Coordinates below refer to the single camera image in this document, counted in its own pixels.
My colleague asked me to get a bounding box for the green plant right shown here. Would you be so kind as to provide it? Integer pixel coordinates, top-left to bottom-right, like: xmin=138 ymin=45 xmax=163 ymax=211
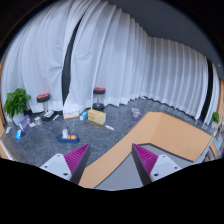
xmin=212 ymin=112 xmax=219 ymax=125

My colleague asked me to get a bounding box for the purple cup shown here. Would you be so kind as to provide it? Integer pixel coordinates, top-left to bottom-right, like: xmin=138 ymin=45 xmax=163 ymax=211
xmin=131 ymin=108 xmax=140 ymax=118

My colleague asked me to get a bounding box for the red stool on left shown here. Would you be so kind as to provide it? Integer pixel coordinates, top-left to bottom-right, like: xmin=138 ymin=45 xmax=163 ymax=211
xmin=37 ymin=93 xmax=50 ymax=112

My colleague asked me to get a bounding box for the white and orange box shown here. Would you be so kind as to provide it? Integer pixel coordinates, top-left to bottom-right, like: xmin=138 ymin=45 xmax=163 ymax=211
xmin=63 ymin=108 xmax=80 ymax=119

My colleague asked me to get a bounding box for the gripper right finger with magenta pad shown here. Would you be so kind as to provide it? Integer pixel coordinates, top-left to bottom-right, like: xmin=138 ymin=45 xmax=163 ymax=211
xmin=132 ymin=144 xmax=181 ymax=185

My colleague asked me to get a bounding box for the blue bottle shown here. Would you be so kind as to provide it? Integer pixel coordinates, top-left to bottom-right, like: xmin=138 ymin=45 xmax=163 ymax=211
xmin=16 ymin=130 xmax=22 ymax=140

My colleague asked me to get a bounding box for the green potted plant left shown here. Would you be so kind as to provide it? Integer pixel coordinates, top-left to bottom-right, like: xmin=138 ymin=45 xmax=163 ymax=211
xmin=3 ymin=88 xmax=31 ymax=125

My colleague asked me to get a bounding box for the white charger with orange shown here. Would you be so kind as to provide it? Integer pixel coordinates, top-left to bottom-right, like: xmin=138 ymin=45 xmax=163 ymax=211
xmin=62 ymin=129 xmax=68 ymax=139

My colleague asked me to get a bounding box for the small blue and white box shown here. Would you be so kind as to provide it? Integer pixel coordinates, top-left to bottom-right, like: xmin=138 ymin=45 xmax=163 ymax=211
xmin=79 ymin=111 xmax=88 ymax=121

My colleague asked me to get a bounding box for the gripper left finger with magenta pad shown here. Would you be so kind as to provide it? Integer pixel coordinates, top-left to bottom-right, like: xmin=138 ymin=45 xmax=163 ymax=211
xmin=41 ymin=143 xmax=90 ymax=184

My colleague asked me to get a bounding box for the blue power strip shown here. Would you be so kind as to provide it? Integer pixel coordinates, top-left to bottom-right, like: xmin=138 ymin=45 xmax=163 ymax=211
xmin=57 ymin=134 xmax=80 ymax=143

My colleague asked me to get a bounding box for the white tube on floor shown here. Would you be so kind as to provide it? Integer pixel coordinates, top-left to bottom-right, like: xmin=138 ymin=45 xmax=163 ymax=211
xmin=105 ymin=125 xmax=114 ymax=131

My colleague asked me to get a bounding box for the purple box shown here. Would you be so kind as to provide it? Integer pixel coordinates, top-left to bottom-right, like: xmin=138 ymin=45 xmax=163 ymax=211
xmin=19 ymin=115 xmax=30 ymax=131

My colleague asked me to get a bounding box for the white curtain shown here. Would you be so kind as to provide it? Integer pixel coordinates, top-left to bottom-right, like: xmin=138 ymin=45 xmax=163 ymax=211
xmin=0 ymin=0 xmax=219 ymax=121

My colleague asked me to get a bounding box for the yellow cardboard box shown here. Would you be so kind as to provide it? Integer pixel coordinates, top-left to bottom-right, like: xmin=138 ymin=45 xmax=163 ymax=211
xmin=88 ymin=109 xmax=106 ymax=125

